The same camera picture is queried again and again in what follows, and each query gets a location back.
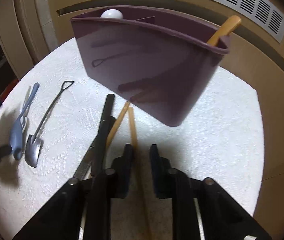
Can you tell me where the blue plastic spoon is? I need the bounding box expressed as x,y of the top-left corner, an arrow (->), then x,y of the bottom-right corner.
9,82 -> 40,160

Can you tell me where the black handled steel spoon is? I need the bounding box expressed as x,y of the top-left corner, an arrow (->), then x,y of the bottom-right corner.
73,116 -> 115,180
90,94 -> 115,177

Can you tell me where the shovel shaped metal spoon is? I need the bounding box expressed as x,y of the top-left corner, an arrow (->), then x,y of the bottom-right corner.
25,80 -> 75,168

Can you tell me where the purple plastic utensil caddy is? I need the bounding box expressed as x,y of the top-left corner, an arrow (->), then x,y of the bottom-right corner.
71,5 -> 230,127

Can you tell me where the white round spoon in caddy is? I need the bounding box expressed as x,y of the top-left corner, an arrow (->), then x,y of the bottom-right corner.
100,9 -> 124,19

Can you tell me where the wooden spoon in caddy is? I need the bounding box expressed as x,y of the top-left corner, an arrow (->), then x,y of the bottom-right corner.
207,15 -> 242,46

